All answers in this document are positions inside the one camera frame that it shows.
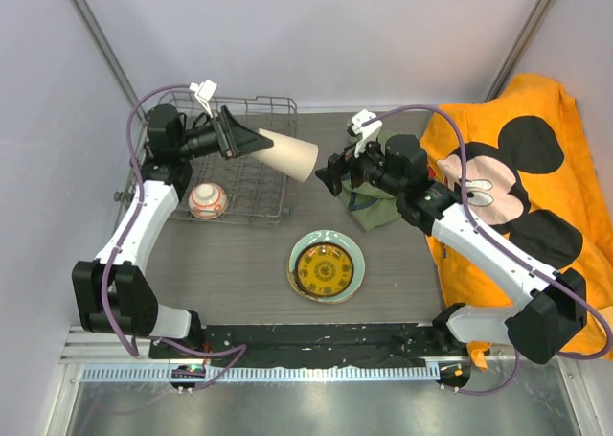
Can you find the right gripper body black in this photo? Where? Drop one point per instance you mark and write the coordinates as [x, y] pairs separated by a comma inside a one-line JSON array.
[[372, 168]]

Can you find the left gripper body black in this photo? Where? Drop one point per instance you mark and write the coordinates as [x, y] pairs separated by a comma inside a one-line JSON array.
[[199, 143]]

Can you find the beige tumbler cup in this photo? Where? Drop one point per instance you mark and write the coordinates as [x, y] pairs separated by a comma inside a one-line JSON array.
[[292, 157]]

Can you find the green flower plate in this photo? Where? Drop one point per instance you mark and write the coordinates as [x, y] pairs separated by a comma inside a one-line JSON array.
[[329, 236]]

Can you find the yellow patterned small plate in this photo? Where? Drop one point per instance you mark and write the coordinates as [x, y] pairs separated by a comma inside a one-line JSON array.
[[323, 270]]

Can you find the cream bird plate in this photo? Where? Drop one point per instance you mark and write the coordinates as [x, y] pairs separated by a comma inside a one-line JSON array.
[[342, 297]]

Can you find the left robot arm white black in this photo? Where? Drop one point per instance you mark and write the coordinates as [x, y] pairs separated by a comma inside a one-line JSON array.
[[112, 292]]

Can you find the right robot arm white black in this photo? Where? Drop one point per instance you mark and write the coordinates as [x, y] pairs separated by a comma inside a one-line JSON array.
[[547, 307]]

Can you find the green shirt with blue trim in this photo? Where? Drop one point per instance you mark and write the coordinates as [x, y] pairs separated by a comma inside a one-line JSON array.
[[368, 206]]

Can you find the white orange patterned bowl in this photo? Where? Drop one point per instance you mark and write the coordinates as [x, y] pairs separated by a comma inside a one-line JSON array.
[[208, 201]]

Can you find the orange Mickey Mouse towel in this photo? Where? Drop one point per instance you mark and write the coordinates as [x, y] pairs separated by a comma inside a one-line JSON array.
[[524, 162]]

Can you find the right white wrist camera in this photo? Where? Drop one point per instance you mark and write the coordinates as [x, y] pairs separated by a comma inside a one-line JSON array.
[[363, 129]]

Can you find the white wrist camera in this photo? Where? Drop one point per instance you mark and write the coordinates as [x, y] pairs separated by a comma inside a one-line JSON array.
[[363, 129], [203, 93]]

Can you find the grey wire dish rack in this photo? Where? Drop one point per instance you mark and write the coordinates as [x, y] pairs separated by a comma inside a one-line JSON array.
[[255, 191]]

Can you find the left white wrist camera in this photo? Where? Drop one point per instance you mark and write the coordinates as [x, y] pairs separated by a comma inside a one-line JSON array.
[[203, 93]]

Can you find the white slotted cable duct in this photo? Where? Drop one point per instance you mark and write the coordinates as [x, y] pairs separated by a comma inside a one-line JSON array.
[[184, 373]]

